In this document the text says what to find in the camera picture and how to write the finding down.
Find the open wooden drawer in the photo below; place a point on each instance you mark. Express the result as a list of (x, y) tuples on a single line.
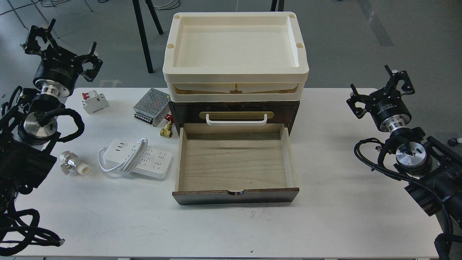
[(234, 164)]

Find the white circuit breaker red switch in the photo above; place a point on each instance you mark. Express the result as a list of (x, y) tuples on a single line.
[(93, 102)]

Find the black table leg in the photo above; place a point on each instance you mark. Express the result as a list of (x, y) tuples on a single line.
[(143, 37)]

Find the cream plastic tray top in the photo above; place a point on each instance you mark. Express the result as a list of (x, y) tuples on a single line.
[(235, 57)]

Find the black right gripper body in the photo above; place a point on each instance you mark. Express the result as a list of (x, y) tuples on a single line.
[(383, 106)]

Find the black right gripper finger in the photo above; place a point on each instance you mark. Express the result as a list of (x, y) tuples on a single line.
[(399, 84), (359, 112)]

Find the silver white pipe fitting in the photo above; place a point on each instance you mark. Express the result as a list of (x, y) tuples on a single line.
[(71, 161)]

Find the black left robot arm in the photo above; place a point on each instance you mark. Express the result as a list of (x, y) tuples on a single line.
[(32, 122)]

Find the white drawer handle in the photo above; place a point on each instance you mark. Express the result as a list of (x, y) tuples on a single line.
[(236, 123)]

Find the black chair legs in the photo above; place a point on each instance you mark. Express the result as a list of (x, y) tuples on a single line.
[(277, 6)]

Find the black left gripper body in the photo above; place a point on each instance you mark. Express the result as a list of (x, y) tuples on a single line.
[(60, 69)]

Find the silver mesh power supply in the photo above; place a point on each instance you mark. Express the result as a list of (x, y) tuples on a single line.
[(152, 107)]

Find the brass valve red handle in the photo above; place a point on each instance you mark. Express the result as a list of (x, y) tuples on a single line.
[(166, 132)]

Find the white power strip with cable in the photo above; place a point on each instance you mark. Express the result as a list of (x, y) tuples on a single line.
[(127, 157)]

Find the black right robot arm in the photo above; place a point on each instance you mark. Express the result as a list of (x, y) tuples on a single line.
[(432, 170)]

